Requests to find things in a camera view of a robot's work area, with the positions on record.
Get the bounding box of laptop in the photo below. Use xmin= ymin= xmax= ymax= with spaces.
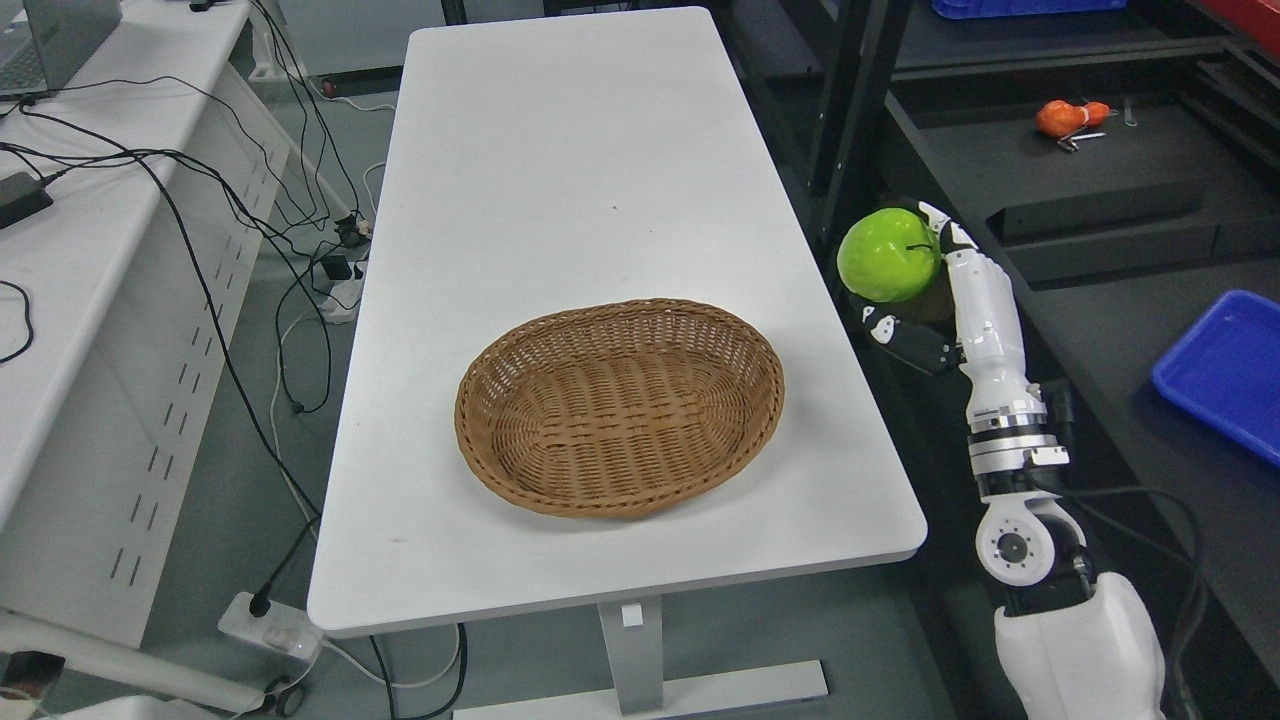
xmin=1 ymin=1 xmax=122 ymax=100

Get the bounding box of orange toy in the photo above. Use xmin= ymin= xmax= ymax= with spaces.
xmin=1036 ymin=100 xmax=1111 ymax=152

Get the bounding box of white side desk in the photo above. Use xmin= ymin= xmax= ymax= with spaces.
xmin=0 ymin=0 xmax=332 ymax=651

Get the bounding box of green apple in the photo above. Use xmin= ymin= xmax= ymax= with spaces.
xmin=836 ymin=208 xmax=942 ymax=304

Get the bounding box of black shelf frame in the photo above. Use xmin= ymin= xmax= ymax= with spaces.
xmin=712 ymin=1 xmax=1277 ymax=719

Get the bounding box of white power strip far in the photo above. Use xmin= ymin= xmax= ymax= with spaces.
xmin=319 ymin=255 xmax=369 ymax=324

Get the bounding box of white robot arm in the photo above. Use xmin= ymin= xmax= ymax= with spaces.
xmin=966 ymin=383 xmax=1165 ymax=719

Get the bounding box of white power strip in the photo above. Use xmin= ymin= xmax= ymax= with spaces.
xmin=319 ymin=255 xmax=369 ymax=324
xmin=218 ymin=591 xmax=324 ymax=664

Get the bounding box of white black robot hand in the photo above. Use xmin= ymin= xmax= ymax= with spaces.
xmin=855 ymin=199 xmax=1048 ymax=430

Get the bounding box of brown wicker basket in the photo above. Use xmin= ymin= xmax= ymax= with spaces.
xmin=454 ymin=299 xmax=785 ymax=518

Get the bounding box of blue plastic tray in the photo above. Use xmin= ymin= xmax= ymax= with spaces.
xmin=1149 ymin=290 xmax=1279 ymax=466

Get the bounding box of black power adapter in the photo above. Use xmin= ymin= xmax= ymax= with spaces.
xmin=0 ymin=172 xmax=52 ymax=229

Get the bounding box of white table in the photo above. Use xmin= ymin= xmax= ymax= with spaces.
xmin=307 ymin=6 xmax=927 ymax=679

